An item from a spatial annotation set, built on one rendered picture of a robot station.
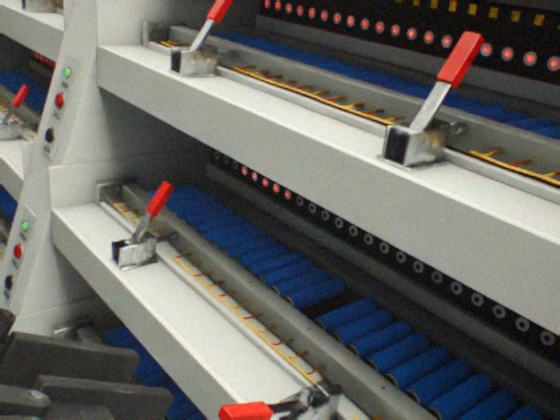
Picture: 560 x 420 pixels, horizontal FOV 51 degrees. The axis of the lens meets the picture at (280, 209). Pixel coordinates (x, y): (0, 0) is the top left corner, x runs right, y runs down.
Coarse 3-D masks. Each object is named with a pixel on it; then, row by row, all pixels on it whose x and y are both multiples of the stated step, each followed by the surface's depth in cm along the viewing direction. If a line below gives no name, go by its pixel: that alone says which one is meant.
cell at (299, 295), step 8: (328, 280) 56; (336, 280) 56; (304, 288) 54; (312, 288) 54; (320, 288) 55; (328, 288) 55; (336, 288) 56; (344, 288) 56; (288, 296) 53; (296, 296) 53; (304, 296) 53; (312, 296) 54; (320, 296) 54; (328, 296) 55; (296, 304) 52; (304, 304) 53; (312, 304) 54
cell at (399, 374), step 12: (432, 348) 48; (408, 360) 46; (420, 360) 46; (432, 360) 46; (444, 360) 47; (396, 372) 44; (408, 372) 45; (420, 372) 45; (396, 384) 44; (408, 384) 44
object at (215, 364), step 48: (96, 192) 70; (240, 192) 72; (96, 240) 63; (336, 240) 60; (96, 288) 62; (144, 288) 55; (144, 336) 54; (192, 336) 49; (240, 336) 50; (480, 336) 48; (192, 384) 48; (240, 384) 44; (288, 384) 45
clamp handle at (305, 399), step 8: (304, 392) 40; (296, 400) 40; (304, 400) 40; (224, 408) 35; (232, 408) 36; (240, 408) 36; (248, 408) 36; (256, 408) 37; (264, 408) 37; (272, 408) 38; (280, 408) 38; (288, 408) 39; (296, 408) 39; (304, 408) 39; (224, 416) 35; (232, 416) 35; (240, 416) 35; (248, 416) 36; (256, 416) 36; (264, 416) 37; (272, 416) 37
